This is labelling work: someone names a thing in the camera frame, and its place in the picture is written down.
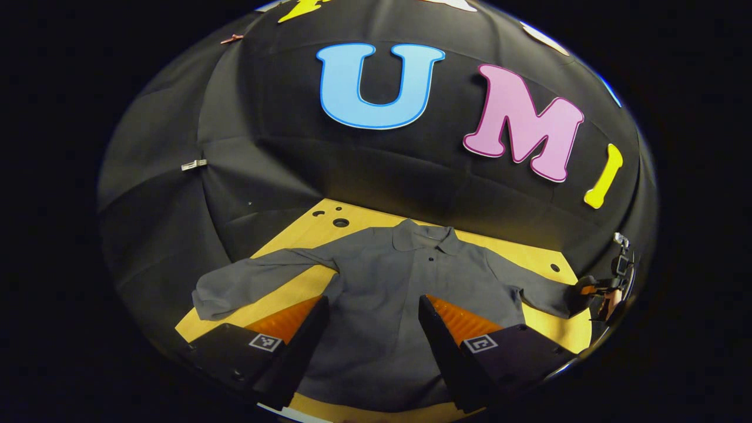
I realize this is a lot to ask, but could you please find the grey long-sleeved collared shirt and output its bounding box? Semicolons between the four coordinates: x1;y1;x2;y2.
192;219;594;412

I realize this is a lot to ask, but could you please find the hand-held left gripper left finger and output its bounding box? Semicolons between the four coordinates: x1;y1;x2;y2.
176;296;331;411

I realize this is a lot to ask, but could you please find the black backdrop cloth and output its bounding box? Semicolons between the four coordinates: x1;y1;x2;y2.
97;0;659;353

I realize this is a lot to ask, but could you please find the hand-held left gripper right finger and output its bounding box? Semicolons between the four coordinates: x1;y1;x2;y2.
418;294;579;415

